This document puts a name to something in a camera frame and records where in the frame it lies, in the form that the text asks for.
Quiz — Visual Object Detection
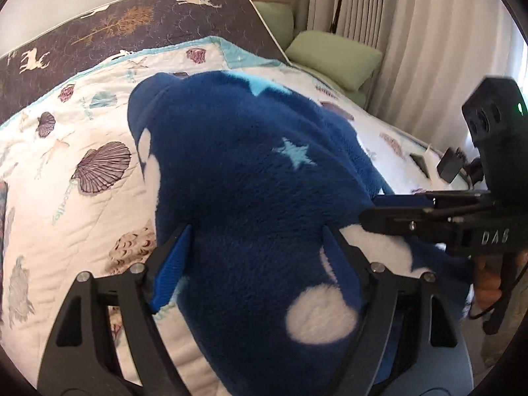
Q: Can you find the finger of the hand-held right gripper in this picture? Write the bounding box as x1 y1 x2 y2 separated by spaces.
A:
359 205 472 247
412 189 496 215

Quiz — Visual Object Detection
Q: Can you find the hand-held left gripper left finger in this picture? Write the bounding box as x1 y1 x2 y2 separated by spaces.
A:
37 225 194 396

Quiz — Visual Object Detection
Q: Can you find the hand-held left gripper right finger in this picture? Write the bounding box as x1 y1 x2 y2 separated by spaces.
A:
319 225 472 396

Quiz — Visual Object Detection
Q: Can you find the blue fleece star print garment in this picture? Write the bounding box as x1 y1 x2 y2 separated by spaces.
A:
127 70 475 396

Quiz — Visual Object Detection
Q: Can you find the person's right hand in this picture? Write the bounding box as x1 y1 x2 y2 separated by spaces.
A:
472 251 528 309

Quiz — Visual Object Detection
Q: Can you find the small black box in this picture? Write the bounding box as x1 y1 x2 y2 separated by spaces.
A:
437 147 467 183

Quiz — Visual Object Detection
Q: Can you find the white seashell print quilt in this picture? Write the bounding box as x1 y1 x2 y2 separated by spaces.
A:
0 35 471 396

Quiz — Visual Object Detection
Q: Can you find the beige curtain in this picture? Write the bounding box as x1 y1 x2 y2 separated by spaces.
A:
284 0 528 166

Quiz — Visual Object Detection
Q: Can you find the folded floral print cloth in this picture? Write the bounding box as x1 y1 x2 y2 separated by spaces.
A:
0 179 10 252

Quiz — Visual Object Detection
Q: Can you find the large green cushion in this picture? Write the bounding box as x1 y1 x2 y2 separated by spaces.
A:
285 30 383 91

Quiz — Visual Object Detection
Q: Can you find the small green cushion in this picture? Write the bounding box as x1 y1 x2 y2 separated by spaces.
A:
252 1 295 50

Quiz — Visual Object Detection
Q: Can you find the dark deer print bedspread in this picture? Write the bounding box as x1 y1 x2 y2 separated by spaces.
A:
0 0 293 126

